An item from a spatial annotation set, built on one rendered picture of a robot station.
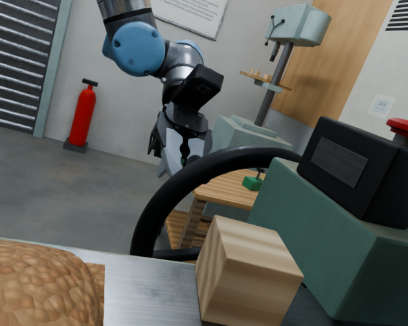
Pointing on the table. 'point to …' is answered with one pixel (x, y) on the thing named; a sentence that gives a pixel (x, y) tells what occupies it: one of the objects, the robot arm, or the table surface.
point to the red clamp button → (405, 128)
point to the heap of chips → (41, 286)
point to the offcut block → (245, 275)
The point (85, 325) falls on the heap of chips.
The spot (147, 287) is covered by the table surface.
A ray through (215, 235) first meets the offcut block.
